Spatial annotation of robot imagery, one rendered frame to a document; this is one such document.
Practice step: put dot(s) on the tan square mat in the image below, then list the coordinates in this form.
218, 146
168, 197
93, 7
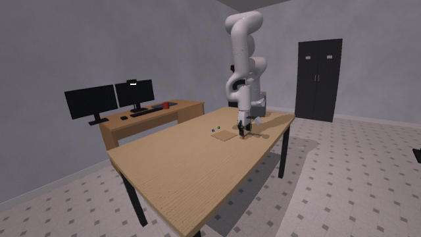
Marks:
224, 135

